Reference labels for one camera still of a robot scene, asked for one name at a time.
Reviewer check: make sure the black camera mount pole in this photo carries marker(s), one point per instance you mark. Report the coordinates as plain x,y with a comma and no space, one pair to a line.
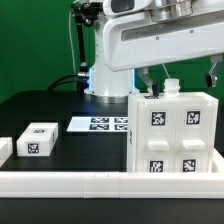
84,15

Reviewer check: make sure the white U-shaped fence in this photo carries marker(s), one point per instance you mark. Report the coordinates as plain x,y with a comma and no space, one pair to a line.
109,184

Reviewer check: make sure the white marker base sheet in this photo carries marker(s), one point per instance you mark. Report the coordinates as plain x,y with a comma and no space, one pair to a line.
97,124

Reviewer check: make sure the white cabinet body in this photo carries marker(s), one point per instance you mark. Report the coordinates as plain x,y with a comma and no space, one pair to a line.
171,93

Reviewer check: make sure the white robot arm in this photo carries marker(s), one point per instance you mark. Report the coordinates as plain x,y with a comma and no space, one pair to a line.
114,86

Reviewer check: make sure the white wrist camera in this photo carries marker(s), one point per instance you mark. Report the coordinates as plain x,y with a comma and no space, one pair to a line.
121,7

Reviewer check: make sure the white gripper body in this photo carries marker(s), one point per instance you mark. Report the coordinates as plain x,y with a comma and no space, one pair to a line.
134,41

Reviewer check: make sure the white cabinet top box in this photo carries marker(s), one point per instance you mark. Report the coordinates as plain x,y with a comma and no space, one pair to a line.
37,140

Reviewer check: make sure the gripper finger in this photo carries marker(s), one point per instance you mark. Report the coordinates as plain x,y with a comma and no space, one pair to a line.
211,76
152,87

